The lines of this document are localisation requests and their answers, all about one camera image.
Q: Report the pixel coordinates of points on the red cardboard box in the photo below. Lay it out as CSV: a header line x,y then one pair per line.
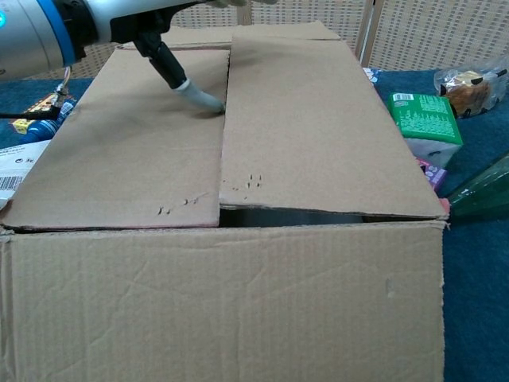
x,y
199,298

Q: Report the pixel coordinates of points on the green glass bottle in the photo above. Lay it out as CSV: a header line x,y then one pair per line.
x,y
481,191

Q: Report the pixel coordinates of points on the white plastic food bag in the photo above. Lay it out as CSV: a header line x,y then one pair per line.
x,y
20,159

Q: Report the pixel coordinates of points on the blue cookie package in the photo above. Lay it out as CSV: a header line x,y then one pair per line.
x,y
371,76

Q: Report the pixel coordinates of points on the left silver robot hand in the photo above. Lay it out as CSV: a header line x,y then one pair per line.
x,y
159,59

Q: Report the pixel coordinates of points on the clear bag with bread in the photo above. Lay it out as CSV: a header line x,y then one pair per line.
x,y
469,93

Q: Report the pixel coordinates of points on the blue felt table cover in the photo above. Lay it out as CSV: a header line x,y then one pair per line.
x,y
477,278

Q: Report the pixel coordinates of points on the red yellow packet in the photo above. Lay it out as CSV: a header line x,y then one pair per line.
x,y
40,104

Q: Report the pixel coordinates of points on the blue tube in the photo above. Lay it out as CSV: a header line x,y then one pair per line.
x,y
41,129

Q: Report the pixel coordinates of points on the green carton box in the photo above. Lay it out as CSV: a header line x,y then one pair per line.
x,y
425,119

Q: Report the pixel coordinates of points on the purple small box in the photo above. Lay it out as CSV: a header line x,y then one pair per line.
x,y
433,175

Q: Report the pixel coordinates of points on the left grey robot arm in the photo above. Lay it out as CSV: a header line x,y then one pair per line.
x,y
32,36

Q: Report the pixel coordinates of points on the wicker folding screen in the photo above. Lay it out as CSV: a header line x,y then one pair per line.
x,y
437,32

